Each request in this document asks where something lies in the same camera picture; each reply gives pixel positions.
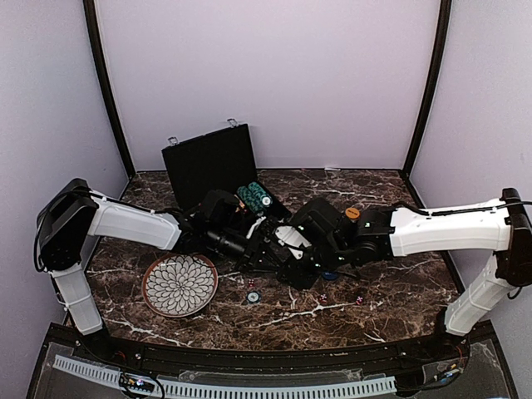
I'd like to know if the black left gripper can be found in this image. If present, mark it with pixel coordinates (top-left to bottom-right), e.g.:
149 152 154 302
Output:
208 224 282 273

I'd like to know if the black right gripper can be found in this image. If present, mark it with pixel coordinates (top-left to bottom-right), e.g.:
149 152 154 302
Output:
276 240 350 290

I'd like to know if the blue green 50 chip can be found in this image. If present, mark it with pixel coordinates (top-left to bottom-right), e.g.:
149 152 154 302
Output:
246 291 261 304

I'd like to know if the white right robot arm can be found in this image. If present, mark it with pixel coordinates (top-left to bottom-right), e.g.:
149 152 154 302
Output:
274 188 531 361

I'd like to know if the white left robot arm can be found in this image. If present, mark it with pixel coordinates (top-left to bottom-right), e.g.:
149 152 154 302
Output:
33 179 266 362

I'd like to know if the blue small blind button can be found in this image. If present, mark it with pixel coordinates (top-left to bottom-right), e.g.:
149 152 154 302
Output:
322 272 339 281

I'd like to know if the green blue chip stack rear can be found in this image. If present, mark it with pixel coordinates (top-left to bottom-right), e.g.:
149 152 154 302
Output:
248 181 273 208

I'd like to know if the green blue chip stack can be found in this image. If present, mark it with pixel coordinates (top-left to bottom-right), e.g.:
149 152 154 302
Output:
248 181 273 208
237 186 265 217

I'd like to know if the green blue chip stack front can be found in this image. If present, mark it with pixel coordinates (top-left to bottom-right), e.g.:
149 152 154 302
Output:
237 186 265 217

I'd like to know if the orange big blind button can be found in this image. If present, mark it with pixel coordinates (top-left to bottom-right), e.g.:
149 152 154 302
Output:
345 207 361 220

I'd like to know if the floral patterned plate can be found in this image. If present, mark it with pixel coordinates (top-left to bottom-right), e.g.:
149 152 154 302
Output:
142 254 218 318

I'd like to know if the black poker case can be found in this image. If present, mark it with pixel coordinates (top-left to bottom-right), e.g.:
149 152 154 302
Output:
161 124 291 234

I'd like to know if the black front table rail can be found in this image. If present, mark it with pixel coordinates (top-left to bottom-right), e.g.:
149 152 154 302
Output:
45 323 495 375

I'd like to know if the white slotted cable duct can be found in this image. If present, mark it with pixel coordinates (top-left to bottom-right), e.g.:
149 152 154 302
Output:
52 355 397 398

